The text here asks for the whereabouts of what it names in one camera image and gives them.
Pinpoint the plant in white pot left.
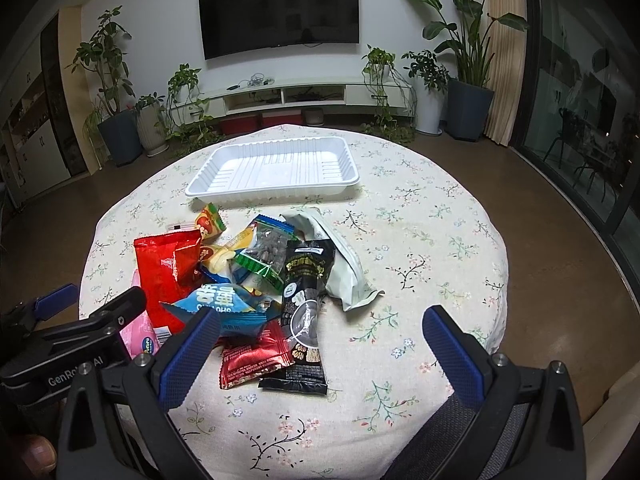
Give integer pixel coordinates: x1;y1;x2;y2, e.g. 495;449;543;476
134;92;168;157

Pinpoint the floral white tablecloth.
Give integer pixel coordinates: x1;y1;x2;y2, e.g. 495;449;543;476
78;122;510;480

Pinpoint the trailing plant on console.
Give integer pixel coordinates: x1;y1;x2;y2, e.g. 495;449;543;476
164;63;221;156
361;44;416;145

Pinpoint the tall plant dark pot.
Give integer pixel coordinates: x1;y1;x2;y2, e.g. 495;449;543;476
68;6;143;167
416;0;529;142

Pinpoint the pink snack packet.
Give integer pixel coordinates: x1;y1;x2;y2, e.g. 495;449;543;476
118;268;162;360

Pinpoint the trailing plant on console left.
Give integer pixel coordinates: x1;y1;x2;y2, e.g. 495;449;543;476
164;63;221;156

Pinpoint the large red snack bag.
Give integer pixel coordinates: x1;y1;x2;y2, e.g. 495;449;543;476
134;230;202;335

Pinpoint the clear green nut bag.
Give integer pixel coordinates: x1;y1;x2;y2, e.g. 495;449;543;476
231;214;297;292

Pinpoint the red yellow small packet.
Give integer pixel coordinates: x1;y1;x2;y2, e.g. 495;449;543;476
194;203;227;240

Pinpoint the blue yellow chip bag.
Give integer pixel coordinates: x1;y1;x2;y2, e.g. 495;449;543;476
200;228;254;284

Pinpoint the white tv console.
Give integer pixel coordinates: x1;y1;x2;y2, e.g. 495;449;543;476
169;78;417;124

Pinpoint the beige curtain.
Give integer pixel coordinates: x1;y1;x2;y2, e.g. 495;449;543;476
485;0;527;146

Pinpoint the black snack bag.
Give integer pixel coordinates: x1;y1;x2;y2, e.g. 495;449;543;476
258;238;335;396

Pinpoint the small red foil packet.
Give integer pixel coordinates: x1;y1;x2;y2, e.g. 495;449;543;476
219;320;294;390

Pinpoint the blue white snack bag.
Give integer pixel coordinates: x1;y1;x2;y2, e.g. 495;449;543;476
160;283;282;338

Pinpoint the pale green white bag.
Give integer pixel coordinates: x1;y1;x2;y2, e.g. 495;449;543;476
281;208;386;312

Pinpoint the tall plant dark pot right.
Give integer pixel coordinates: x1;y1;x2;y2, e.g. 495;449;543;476
416;0;529;142

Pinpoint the tall plant dark pot left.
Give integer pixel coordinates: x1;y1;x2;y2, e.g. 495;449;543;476
68;6;143;167

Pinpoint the glass sliding door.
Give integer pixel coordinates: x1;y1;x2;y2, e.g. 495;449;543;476
513;0;639;295

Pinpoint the wall mounted black television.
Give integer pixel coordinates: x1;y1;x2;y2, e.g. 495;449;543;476
198;0;360;60

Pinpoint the white plastic tray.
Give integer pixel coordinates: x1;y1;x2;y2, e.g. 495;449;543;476
184;136;360;202

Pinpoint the person's left hand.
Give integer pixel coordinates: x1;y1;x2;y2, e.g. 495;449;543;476
21;436;58;479

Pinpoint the trailing plant on console right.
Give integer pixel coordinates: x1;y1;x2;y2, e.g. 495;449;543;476
361;44;416;145

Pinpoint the white cabinet left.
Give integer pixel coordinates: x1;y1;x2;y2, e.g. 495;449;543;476
1;39;70;207

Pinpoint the plant in white pot right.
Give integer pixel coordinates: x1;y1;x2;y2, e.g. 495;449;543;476
401;50;450;136

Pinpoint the plant in white pot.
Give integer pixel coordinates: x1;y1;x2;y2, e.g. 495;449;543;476
401;50;450;136
134;92;168;157

